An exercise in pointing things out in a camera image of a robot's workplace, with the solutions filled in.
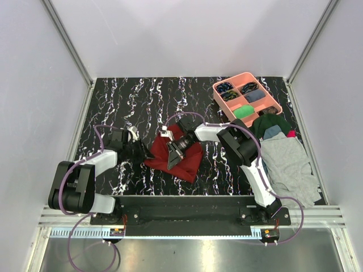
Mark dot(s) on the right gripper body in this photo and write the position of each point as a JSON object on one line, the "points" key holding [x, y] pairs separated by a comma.
{"points": [[182, 145]]}

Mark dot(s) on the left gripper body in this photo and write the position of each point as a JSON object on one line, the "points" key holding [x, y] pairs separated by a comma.
{"points": [[134, 151]]}

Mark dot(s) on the red cloth napkin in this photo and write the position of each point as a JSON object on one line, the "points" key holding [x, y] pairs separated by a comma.
{"points": [[185, 170]]}

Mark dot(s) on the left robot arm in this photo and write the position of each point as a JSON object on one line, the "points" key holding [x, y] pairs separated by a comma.
{"points": [[73, 188]]}

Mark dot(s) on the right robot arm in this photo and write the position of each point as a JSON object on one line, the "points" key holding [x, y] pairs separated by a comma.
{"points": [[240, 145]]}

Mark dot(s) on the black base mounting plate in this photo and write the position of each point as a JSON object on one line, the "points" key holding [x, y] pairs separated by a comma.
{"points": [[190, 217]]}

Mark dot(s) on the green rolled cloth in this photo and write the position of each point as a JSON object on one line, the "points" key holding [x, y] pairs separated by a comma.
{"points": [[243, 111]]}

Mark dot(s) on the pink compartment tray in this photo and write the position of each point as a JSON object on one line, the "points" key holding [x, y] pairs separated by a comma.
{"points": [[243, 97]]}

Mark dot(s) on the dark green cloth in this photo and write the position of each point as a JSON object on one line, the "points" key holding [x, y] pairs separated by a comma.
{"points": [[266, 121]]}

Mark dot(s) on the blue rolled cloth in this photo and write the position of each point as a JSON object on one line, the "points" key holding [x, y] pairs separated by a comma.
{"points": [[255, 95]]}

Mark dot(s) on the magenta cloth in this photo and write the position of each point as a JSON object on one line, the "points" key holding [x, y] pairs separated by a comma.
{"points": [[291, 134]]}

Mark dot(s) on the grey cloth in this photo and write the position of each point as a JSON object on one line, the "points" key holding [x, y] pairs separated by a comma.
{"points": [[289, 171]]}

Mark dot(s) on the left aluminium frame post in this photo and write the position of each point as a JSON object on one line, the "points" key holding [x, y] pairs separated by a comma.
{"points": [[61, 30]]}

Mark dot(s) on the aluminium frame post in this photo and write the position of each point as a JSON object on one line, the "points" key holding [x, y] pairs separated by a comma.
{"points": [[323, 20], [61, 30]]}

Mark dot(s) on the right aluminium frame post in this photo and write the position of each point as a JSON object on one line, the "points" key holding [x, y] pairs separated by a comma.
{"points": [[323, 20]]}

